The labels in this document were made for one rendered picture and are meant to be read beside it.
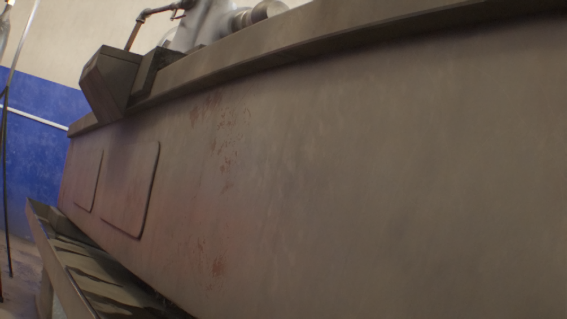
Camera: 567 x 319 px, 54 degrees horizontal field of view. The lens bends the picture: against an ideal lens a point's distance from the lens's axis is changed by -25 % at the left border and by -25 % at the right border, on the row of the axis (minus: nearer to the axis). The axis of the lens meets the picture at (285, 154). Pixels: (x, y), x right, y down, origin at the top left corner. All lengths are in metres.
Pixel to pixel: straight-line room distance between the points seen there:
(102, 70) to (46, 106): 3.99
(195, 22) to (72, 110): 3.60
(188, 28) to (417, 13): 1.32
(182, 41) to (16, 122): 3.62
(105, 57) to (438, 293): 1.01
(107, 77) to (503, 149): 1.01
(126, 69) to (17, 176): 3.99
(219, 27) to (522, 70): 1.40
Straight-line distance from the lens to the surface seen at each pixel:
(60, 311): 2.38
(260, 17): 1.60
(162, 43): 2.21
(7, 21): 4.10
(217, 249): 0.80
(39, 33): 5.39
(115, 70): 1.34
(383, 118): 0.57
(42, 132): 5.29
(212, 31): 1.78
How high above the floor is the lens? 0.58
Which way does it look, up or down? 7 degrees up
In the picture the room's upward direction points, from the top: 14 degrees clockwise
